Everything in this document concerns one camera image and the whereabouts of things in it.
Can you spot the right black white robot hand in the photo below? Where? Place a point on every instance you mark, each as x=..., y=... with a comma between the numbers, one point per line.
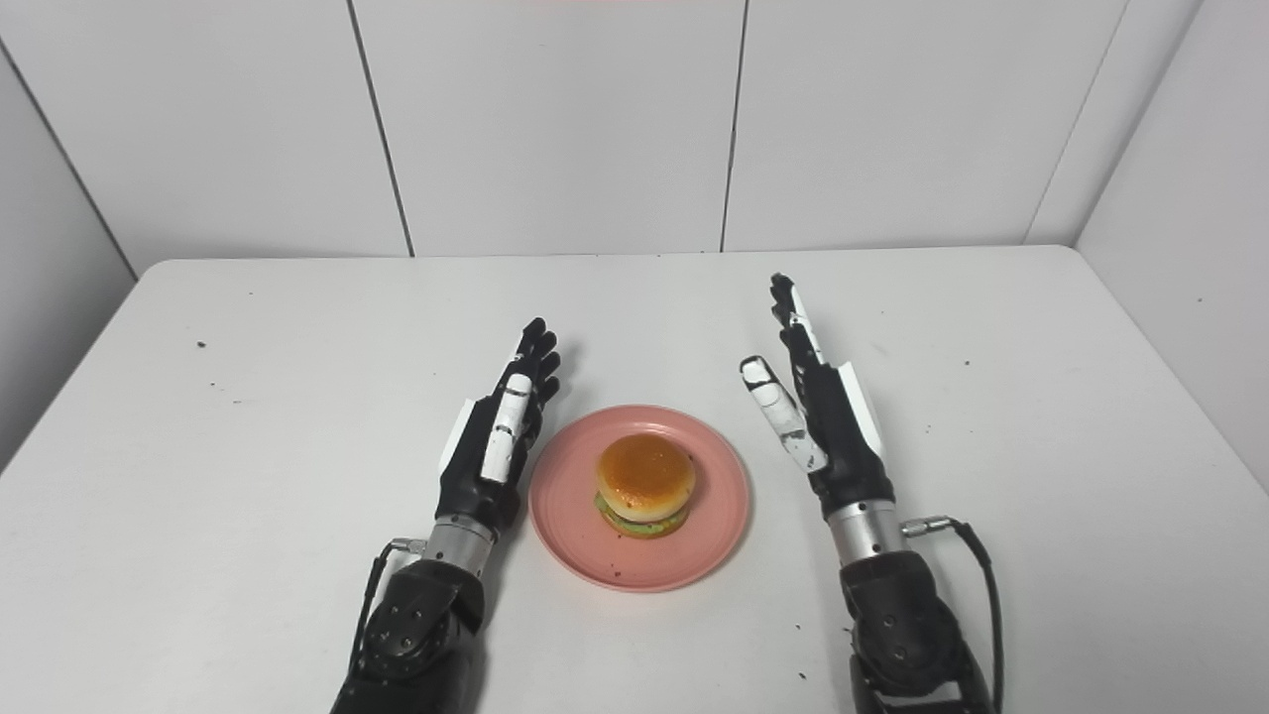
x=823, y=426

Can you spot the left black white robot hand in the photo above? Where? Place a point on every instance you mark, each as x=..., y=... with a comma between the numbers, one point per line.
x=491, y=456

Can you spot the pink round plate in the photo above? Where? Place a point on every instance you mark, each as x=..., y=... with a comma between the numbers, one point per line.
x=575, y=516

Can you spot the toy hamburger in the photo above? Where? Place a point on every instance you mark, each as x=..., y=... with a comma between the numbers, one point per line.
x=644, y=484

